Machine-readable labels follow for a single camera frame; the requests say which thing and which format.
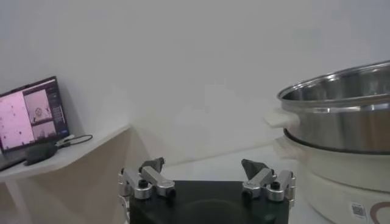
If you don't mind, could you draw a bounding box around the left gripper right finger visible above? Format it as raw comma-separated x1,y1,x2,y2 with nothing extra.
241,158,297,203

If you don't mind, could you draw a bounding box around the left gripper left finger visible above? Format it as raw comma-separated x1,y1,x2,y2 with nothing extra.
118,156,177,201

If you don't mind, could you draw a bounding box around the stainless steel steamer basket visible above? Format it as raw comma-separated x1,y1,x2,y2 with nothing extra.
263,60,390,154

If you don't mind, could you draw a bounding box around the cream electric cooker base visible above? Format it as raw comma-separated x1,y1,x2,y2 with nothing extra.
272,135,390,224

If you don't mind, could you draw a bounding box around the white side table with mouse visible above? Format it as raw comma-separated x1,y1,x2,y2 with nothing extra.
0,124,132,224

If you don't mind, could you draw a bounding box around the black computer mouse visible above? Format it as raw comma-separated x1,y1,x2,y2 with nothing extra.
24,142,59,166

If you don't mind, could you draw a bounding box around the laptop with pink screen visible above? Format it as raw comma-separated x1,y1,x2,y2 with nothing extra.
0,75,70,171

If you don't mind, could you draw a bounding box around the black looped cable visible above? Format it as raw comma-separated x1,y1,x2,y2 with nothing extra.
56,134,94,149

